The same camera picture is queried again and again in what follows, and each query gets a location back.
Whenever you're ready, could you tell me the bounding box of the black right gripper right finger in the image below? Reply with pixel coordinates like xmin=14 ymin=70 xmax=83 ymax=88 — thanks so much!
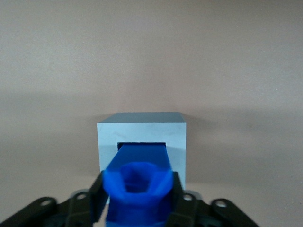
xmin=165 ymin=170 xmax=261 ymax=227

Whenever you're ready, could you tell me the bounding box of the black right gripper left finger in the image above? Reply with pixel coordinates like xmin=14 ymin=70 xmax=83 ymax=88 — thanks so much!
xmin=0 ymin=171 xmax=110 ymax=227

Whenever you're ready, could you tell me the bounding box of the blue plastic part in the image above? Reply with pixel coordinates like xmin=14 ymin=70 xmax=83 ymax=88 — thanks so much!
xmin=101 ymin=141 xmax=176 ymax=227

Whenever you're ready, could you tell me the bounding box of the gray square base block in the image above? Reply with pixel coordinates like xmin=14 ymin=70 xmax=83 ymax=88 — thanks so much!
xmin=96 ymin=112 xmax=188 ymax=204

